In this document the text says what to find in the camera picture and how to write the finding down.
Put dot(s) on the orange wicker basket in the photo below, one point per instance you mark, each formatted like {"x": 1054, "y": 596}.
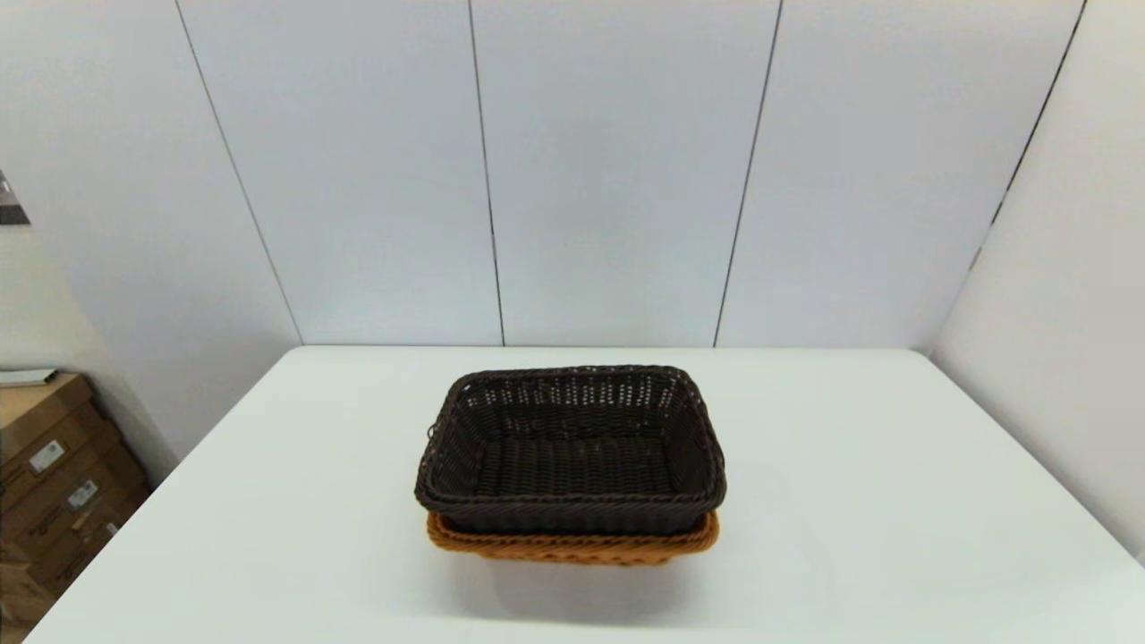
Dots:
{"x": 572, "y": 547}

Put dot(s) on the dark brown wicker basket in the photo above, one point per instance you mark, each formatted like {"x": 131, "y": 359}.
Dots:
{"x": 572, "y": 514}

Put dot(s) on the grey wall fixture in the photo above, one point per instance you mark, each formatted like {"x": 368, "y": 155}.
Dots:
{"x": 11, "y": 210}

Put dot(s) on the brown cardboard box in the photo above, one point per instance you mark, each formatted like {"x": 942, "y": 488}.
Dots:
{"x": 89, "y": 447}
{"x": 40, "y": 402}
{"x": 63, "y": 555}
{"x": 116, "y": 487}

